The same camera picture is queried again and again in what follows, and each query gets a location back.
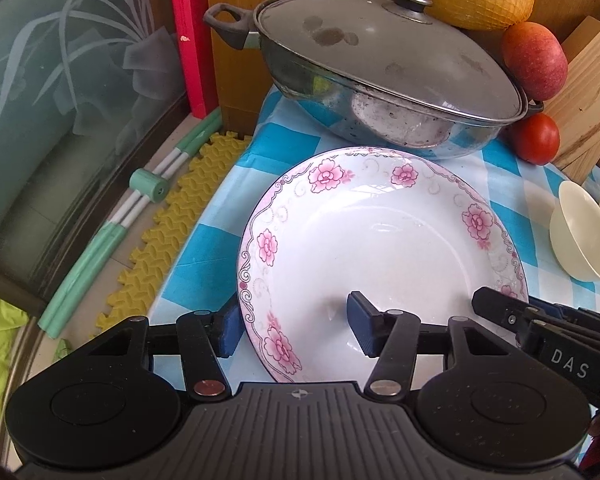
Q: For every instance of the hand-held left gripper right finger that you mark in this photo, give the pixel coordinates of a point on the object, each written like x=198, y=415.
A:
x=361, y=320

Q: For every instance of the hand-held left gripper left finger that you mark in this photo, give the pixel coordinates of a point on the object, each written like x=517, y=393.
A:
x=229, y=331

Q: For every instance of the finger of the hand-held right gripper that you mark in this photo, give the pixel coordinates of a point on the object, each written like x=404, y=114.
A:
x=500, y=307

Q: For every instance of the white plate with pink flowers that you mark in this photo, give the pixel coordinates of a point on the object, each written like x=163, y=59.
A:
x=380, y=250

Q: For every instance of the blue white checked tablecloth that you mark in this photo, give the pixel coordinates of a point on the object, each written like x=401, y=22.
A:
x=215, y=220

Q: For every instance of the yellow foam mat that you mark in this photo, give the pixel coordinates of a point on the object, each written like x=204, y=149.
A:
x=175, y=220

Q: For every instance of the green white pole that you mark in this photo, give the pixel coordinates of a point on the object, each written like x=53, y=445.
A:
x=107, y=255
x=130, y=205

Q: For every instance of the green cylindrical roller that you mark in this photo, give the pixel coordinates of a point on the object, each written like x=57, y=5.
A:
x=150, y=186

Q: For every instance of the red tomato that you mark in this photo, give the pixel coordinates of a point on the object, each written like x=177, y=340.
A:
x=535, y=139

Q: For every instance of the wooden knife block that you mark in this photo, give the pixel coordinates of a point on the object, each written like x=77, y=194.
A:
x=587, y=110

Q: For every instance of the light green cloth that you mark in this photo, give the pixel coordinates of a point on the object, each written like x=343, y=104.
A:
x=0, y=360

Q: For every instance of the red apple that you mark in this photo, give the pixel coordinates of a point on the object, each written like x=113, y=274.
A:
x=532, y=60

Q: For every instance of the wooden cabinet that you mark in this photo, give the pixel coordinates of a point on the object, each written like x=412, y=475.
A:
x=235, y=75

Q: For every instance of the frosted glass door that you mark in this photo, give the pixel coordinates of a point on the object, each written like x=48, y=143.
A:
x=65, y=110

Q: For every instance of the glass pan lid with knob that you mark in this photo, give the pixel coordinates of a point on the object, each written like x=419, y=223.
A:
x=380, y=45

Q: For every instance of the red cardboard box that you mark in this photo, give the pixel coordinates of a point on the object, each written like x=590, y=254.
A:
x=190, y=35

